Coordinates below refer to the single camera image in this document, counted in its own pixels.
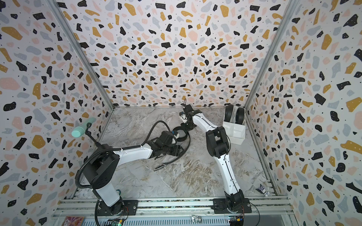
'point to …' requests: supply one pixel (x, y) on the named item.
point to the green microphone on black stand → (82, 129)
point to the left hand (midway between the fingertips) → (183, 148)
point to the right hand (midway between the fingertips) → (187, 129)
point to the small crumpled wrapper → (261, 189)
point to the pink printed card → (72, 221)
